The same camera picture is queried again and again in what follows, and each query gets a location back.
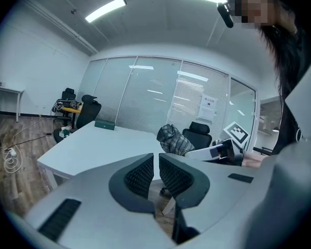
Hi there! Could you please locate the bundle of black gear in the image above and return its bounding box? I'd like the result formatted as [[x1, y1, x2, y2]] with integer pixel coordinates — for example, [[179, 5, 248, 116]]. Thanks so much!
[[51, 98, 81, 112]]

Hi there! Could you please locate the green box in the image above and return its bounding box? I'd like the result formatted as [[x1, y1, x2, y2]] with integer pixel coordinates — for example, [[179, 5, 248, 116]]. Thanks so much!
[[94, 119, 116, 131]]

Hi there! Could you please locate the person's face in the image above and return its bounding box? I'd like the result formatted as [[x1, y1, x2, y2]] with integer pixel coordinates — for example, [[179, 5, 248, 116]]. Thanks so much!
[[234, 0, 277, 30]]

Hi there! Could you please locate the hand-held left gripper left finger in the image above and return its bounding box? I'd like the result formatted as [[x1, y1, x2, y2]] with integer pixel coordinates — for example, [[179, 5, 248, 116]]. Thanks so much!
[[24, 153, 178, 249]]

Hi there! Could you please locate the person's black shirt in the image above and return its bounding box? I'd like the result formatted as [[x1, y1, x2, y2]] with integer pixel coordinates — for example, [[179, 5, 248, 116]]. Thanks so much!
[[271, 26, 311, 155]]

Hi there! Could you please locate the white table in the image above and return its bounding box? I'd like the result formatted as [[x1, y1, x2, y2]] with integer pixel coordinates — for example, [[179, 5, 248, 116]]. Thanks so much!
[[36, 120, 188, 216]]

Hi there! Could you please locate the yellow table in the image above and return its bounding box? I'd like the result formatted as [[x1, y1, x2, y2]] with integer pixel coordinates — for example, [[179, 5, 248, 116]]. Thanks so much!
[[60, 106, 83, 129]]

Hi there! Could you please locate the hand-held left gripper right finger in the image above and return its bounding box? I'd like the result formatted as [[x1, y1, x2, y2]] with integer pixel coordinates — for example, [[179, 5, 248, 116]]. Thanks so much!
[[159, 153, 260, 234]]

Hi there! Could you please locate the black floor cable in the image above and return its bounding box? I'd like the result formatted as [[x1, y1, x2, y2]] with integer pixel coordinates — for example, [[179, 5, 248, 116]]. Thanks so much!
[[15, 132, 52, 147]]

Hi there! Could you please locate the small white desk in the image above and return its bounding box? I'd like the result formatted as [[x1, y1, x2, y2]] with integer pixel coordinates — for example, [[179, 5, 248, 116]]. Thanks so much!
[[0, 85, 25, 123]]

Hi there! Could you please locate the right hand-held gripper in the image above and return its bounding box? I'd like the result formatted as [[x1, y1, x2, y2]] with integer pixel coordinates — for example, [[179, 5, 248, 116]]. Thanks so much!
[[185, 121, 250, 166]]

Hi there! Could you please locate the black head camera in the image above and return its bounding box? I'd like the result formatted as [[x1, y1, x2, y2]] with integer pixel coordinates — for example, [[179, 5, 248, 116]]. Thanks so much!
[[216, 2, 235, 29]]

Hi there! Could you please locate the paper notice on glass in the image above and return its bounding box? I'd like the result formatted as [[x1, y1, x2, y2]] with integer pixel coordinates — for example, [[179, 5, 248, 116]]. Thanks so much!
[[197, 94, 219, 123]]

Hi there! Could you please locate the white cable with power strip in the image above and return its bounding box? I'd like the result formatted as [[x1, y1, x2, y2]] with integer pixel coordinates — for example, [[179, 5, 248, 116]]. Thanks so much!
[[2, 117, 42, 175]]

